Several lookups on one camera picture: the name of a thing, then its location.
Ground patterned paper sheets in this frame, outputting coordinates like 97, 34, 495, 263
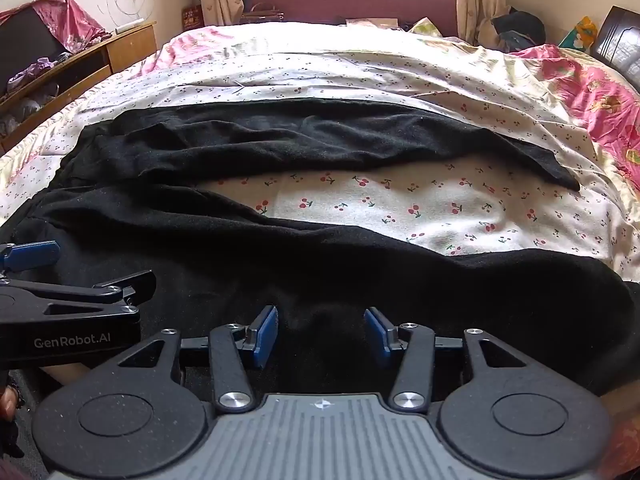
345, 17, 401, 28

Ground dark wooden headboard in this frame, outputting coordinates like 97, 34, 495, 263
590, 6, 640, 76

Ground dark bag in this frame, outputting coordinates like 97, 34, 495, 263
477, 7, 547, 53

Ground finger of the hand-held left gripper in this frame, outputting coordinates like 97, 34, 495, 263
0, 270, 157, 318
0, 241, 61, 273

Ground brown handbag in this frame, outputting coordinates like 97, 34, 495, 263
245, 2, 283, 23

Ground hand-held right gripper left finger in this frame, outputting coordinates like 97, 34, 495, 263
117, 305, 279, 413

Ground maroon padded window bench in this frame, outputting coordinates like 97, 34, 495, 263
245, 0, 461, 36

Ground black pants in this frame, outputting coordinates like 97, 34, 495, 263
0, 97, 640, 401

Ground pink floral quilt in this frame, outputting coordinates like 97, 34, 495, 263
0, 24, 640, 211

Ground wooden cabinet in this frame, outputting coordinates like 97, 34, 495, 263
0, 21, 158, 156

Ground pink floral cover cloth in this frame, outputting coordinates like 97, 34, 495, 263
0, 0, 113, 56

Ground purple cloth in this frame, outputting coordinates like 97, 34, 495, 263
10, 57, 61, 86

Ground person's left forearm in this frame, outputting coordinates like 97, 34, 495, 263
0, 382, 26, 423

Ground cherry print bed sheet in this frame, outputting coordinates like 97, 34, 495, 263
0, 22, 640, 283

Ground colourful cartoon bag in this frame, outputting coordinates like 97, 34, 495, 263
559, 16, 598, 51

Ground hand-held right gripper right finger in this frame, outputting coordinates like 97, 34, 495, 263
364, 307, 527, 413

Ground yellow green packet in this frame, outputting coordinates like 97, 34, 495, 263
410, 17, 443, 38

